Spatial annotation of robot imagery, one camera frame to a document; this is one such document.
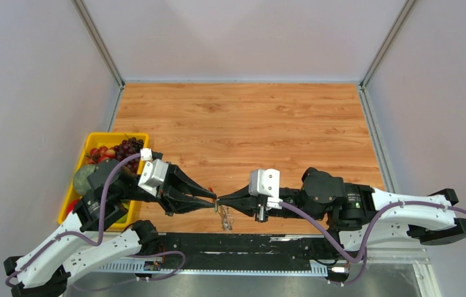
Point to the purple grape bunch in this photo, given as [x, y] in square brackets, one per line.
[129, 147]

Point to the red apple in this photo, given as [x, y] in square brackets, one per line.
[71, 206]

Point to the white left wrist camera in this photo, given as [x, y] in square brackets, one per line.
[154, 172]

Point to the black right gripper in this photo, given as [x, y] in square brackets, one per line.
[242, 200]

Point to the small red peaches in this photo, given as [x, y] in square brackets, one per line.
[97, 155]

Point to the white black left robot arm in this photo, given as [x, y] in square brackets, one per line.
[78, 246]

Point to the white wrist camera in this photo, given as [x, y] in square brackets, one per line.
[266, 182]
[154, 172]

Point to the green melon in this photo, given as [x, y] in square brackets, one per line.
[80, 181]

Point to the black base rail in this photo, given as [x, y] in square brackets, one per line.
[221, 252]

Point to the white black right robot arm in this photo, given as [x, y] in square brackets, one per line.
[351, 216]

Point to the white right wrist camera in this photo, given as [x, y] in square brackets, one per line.
[266, 182]

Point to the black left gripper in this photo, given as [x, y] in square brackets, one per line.
[177, 180]

